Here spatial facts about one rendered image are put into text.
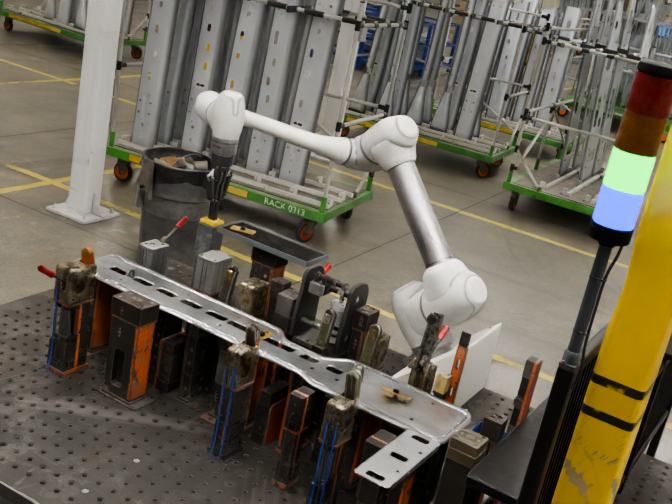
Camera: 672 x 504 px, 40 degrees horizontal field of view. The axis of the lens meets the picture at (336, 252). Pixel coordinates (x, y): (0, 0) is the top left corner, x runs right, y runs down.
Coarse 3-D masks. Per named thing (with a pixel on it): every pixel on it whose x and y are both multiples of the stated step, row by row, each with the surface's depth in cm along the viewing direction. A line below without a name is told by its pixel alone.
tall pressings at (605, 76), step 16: (608, 0) 916; (592, 16) 876; (592, 32) 885; (624, 32) 912; (608, 48) 872; (592, 80) 935; (608, 80) 907; (576, 96) 896; (592, 96) 958; (608, 96) 928; (576, 128) 932; (592, 128) 896; (608, 128) 962; (592, 144) 912; (576, 160) 963; (592, 160) 934
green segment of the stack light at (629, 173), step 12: (612, 156) 148; (624, 156) 146; (636, 156) 145; (612, 168) 148; (624, 168) 146; (636, 168) 145; (648, 168) 146; (612, 180) 148; (624, 180) 146; (636, 180) 146; (648, 180) 148; (636, 192) 147
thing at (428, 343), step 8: (432, 312) 262; (432, 320) 259; (440, 320) 261; (432, 328) 264; (440, 328) 263; (424, 336) 264; (432, 336) 264; (424, 344) 265; (432, 344) 263; (424, 352) 265; (432, 352) 265; (416, 360) 265; (424, 368) 264
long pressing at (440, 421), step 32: (128, 288) 291; (160, 288) 296; (192, 320) 278; (256, 320) 286; (288, 352) 270; (320, 384) 255; (384, 384) 262; (384, 416) 246; (416, 416) 248; (448, 416) 252
